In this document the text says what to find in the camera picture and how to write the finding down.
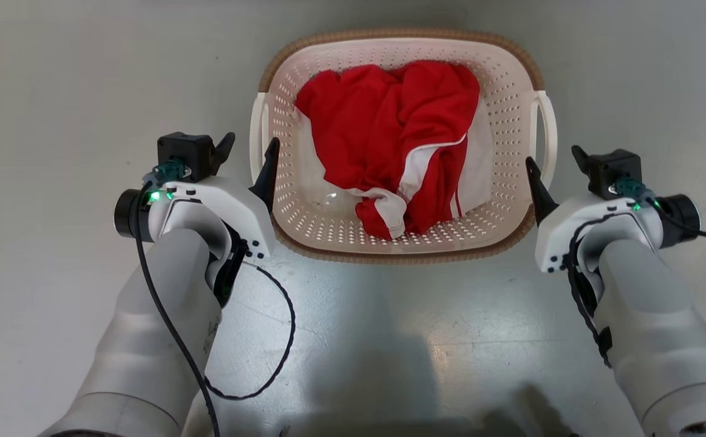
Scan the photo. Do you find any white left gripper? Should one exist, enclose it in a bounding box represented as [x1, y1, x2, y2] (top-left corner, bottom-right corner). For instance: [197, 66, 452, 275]
[146, 132, 281, 262]

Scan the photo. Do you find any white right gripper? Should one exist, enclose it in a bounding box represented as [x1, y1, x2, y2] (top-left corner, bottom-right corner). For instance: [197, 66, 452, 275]
[525, 144, 664, 274]

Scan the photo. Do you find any cream perforated plastic laundry basket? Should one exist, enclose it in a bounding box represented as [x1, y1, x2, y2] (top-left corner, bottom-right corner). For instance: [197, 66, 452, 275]
[249, 27, 558, 265]

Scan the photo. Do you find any red and white garment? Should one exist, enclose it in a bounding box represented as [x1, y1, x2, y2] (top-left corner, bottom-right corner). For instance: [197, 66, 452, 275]
[294, 59, 494, 241]

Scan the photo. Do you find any smooth black right arm cable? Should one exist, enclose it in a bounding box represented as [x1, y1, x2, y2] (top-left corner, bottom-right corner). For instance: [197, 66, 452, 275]
[644, 195, 706, 241]

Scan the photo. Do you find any smooth black arm cable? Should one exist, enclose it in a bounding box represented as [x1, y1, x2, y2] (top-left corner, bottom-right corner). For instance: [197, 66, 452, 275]
[134, 182, 222, 437]
[644, 195, 706, 241]

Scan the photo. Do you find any smooth black left arm cable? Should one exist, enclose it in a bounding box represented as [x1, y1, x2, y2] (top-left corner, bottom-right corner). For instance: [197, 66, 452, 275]
[134, 182, 222, 437]

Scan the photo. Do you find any twisted black left arm cable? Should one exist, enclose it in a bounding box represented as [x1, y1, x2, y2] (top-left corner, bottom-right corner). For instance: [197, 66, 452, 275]
[204, 262, 297, 401]

